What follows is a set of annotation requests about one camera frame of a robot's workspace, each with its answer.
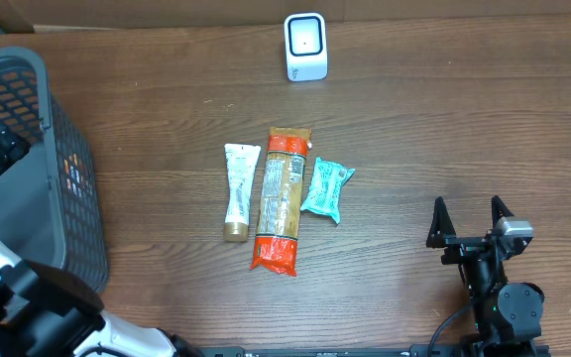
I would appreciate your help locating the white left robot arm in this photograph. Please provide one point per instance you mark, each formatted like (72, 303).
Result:
(45, 311)

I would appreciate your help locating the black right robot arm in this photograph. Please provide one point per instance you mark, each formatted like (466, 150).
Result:
(507, 315)

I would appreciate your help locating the teal snack packet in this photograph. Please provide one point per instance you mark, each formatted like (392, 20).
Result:
(325, 188)

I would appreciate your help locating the white barcode scanner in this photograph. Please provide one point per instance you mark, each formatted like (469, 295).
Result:
(306, 53)

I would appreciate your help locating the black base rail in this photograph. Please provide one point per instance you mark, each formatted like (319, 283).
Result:
(415, 350)

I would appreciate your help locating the grey plastic mesh basket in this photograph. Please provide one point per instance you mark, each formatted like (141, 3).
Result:
(49, 210)

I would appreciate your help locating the orange pasta packet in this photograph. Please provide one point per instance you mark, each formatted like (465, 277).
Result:
(276, 237)

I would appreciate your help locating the white tube gold cap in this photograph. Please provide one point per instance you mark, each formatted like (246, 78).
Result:
(241, 161)

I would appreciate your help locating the cardboard back wall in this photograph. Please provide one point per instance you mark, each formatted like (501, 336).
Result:
(24, 15)

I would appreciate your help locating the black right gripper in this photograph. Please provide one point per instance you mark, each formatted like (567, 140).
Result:
(460, 248)

